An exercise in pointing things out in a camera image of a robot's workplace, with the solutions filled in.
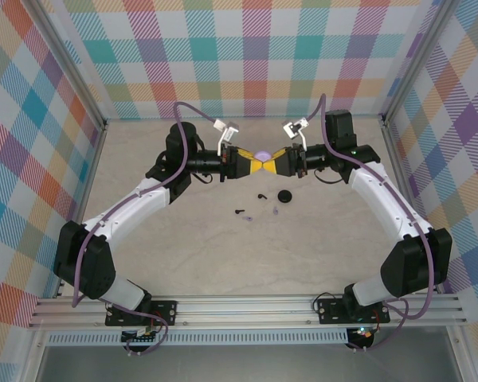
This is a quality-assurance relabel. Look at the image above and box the small electronics board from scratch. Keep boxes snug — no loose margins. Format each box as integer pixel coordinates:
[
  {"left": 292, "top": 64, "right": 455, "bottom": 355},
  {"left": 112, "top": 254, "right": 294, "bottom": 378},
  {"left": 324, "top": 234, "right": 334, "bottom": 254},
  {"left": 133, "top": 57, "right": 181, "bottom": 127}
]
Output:
[
  {"left": 352, "top": 325, "right": 378, "bottom": 343},
  {"left": 121, "top": 326, "right": 163, "bottom": 345}
]

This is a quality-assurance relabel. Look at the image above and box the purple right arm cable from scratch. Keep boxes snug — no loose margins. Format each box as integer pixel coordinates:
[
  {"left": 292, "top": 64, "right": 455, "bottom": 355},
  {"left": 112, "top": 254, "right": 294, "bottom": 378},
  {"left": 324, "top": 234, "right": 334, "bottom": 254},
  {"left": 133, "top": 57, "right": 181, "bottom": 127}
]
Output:
[{"left": 305, "top": 94, "right": 437, "bottom": 353}]

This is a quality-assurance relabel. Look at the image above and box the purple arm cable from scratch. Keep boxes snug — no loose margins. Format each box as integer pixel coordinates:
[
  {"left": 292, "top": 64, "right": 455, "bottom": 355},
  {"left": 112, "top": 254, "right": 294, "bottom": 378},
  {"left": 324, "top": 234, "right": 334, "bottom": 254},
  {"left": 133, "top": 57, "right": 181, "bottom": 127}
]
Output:
[
  {"left": 72, "top": 102, "right": 220, "bottom": 357},
  {"left": 305, "top": 94, "right": 437, "bottom": 353}
]

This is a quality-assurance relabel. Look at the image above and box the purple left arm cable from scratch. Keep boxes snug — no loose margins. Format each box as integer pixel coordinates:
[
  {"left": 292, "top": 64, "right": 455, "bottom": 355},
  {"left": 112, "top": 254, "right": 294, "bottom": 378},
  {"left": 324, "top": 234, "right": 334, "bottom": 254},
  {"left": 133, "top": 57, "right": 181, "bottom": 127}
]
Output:
[{"left": 72, "top": 102, "right": 220, "bottom": 357}]

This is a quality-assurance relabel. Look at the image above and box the aluminium table side rail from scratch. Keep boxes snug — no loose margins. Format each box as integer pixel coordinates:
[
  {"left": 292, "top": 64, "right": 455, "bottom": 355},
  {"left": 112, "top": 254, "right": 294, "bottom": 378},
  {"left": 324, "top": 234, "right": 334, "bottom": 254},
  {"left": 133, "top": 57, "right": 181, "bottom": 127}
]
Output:
[
  {"left": 51, "top": 121, "right": 109, "bottom": 299},
  {"left": 382, "top": 118, "right": 439, "bottom": 295}
]

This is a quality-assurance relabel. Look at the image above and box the aluminium frame post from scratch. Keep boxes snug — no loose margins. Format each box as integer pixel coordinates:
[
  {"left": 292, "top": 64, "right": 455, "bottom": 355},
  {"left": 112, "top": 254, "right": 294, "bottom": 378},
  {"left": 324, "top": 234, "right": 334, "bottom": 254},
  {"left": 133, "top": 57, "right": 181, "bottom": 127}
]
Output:
[
  {"left": 380, "top": 0, "right": 460, "bottom": 125},
  {"left": 30, "top": 0, "right": 109, "bottom": 132}
]

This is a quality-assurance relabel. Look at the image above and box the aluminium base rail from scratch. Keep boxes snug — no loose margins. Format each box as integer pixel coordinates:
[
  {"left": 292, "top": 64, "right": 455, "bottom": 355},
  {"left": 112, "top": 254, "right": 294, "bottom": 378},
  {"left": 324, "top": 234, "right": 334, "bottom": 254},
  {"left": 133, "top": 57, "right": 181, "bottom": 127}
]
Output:
[{"left": 27, "top": 294, "right": 469, "bottom": 329}]

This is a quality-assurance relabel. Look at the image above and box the slotted grey cable duct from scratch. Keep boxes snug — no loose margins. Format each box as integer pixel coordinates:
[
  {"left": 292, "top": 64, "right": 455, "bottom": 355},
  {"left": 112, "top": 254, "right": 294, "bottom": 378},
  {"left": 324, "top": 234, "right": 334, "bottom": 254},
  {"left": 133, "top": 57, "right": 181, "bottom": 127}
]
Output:
[{"left": 45, "top": 329, "right": 351, "bottom": 346}]

